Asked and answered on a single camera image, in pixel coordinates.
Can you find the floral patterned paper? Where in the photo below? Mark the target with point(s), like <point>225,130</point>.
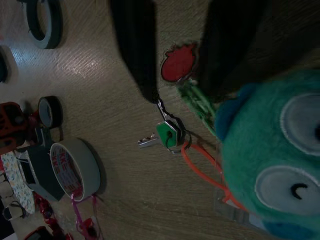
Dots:
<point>17,182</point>

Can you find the red and black toy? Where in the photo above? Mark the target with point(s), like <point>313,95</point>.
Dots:
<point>10,120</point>

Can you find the dark grey plastic holder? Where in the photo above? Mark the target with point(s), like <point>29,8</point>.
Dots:
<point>42,172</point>

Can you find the magenta ribbon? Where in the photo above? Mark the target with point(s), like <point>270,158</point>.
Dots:
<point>77,212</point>

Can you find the red foil wrapper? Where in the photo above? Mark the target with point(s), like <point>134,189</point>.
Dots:
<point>52,225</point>
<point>87,225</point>
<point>43,207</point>

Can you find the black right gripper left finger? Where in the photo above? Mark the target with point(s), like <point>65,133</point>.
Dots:
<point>137,37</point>

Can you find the red key fob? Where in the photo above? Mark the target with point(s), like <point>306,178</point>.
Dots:
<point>177,65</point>

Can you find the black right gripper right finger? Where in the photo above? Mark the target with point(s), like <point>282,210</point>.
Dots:
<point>225,37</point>

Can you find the dark grey tape roll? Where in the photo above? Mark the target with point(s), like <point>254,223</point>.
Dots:
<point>53,25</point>
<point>3,65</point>

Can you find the small black tape roll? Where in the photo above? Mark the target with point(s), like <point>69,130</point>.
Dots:
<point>55,110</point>

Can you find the large grey tape roll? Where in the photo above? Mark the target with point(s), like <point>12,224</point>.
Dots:
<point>87,165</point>

